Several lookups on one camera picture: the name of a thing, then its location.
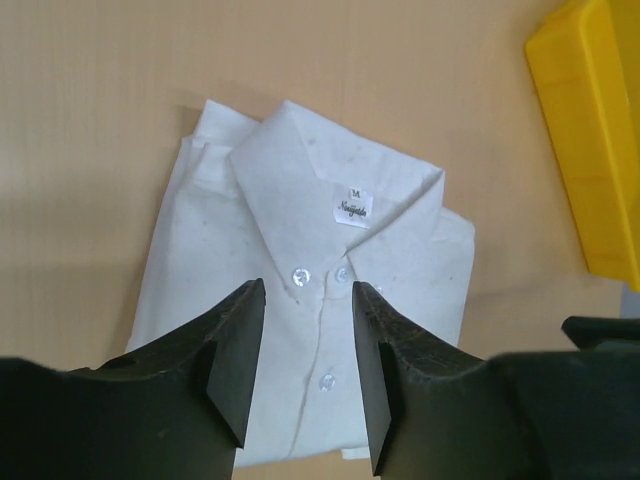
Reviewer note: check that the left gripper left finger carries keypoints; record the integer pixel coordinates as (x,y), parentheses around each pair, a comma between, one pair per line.
(175,408)

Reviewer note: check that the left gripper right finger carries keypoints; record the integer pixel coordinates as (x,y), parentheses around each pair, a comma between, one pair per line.
(433,411)

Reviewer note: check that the white long sleeve shirt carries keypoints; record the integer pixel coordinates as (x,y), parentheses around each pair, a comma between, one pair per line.
(310,208)

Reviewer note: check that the yellow plastic bin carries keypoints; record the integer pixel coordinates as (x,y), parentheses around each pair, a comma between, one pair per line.
(584,61)

